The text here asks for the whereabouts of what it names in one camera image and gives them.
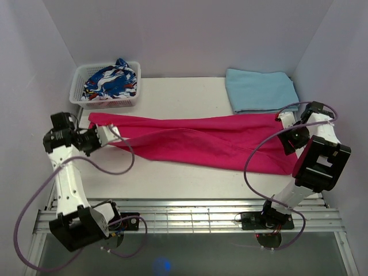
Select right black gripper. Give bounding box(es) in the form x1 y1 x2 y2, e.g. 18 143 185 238
276 123 311 156

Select magenta trousers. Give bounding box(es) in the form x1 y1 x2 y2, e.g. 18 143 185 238
89 113 297 175

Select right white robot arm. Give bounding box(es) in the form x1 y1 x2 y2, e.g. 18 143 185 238
259 101 351 228

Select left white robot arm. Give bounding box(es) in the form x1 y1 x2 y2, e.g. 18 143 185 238
43 112 122 252

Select folded light blue trousers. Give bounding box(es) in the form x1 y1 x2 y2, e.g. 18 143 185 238
225 68 299 114

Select white plastic basket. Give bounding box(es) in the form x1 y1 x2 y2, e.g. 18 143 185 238
70 61 141 109

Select blue white patterned garment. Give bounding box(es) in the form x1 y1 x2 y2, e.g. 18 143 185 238
81 58 137 101

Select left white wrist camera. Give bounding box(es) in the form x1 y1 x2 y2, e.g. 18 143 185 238
97 124 120 147

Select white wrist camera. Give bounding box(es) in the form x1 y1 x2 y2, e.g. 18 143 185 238
97 124 120 147
274 112 296 131

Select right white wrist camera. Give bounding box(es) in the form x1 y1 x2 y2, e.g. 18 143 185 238
274 112 296 131

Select aluminium rail frame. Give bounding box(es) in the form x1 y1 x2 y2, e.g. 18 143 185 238
24 109 360 276

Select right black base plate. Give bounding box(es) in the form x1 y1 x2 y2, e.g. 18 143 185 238
240 211 294 230

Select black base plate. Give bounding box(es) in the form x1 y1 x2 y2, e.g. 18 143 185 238
240 211 294 230
109 212 140 232

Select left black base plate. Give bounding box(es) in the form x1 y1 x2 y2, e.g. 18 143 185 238
109 212 140 232

